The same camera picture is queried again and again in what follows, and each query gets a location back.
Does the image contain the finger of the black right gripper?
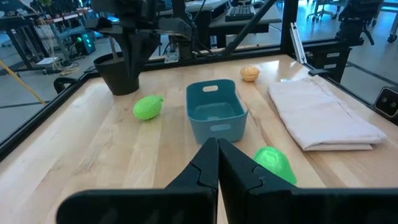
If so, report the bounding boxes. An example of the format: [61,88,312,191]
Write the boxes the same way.
[136,32,160,88]
[112,32,138,88]

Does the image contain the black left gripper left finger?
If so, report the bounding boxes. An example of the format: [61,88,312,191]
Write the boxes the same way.
[57,138,220,224]

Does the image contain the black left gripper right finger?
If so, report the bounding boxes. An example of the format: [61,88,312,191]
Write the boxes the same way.
[217,138,398,224]

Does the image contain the smooth green toy pear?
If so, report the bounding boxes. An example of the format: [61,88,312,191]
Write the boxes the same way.
[252,146,298,187]

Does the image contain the knobbly green toy fruit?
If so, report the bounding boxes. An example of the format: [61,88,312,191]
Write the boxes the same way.
[132,95,165,121]

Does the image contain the orange toy fruit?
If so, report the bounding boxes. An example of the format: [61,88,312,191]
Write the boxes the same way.
[239,65,261,83]

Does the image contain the black plant pot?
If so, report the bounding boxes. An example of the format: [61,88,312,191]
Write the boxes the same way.
[93,52,141,96]

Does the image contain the computer tower with green lights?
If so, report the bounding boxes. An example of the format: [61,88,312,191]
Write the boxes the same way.
[73,30,96,56]

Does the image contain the teal plastic bin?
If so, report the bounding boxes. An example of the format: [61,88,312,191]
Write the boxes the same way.
[185,78,249,146]

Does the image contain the folded beige cloth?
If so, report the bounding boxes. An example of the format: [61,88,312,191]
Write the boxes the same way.
[267,75,388,152]

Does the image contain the black keyboard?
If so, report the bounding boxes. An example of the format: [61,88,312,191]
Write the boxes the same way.
[224,4,256,22]

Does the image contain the black desk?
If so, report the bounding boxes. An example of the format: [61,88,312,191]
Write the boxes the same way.
[208,0,282,49]

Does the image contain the black workbench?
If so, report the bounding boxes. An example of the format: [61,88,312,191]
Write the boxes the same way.
[0,7,93,71]

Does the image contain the black drawer unit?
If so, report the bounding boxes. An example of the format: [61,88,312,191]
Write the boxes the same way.
[303,39,352,83]

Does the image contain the white office chair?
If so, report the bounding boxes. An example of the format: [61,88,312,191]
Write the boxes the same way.
[307,0,338,21]

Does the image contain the black equipment stand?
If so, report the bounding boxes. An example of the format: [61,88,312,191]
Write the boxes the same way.
[335,0,376,46]

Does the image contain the black metal table frame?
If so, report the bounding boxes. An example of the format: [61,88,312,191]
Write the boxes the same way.
[0,0,398,162]

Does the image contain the yellow strap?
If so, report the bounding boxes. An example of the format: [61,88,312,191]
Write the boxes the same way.
[0,60,47,106]

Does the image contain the black table-level camera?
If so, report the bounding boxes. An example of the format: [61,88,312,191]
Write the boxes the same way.
[374,86,398,118]

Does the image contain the silver aluminium rail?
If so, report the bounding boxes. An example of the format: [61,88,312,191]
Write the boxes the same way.
[289,22,308,65]

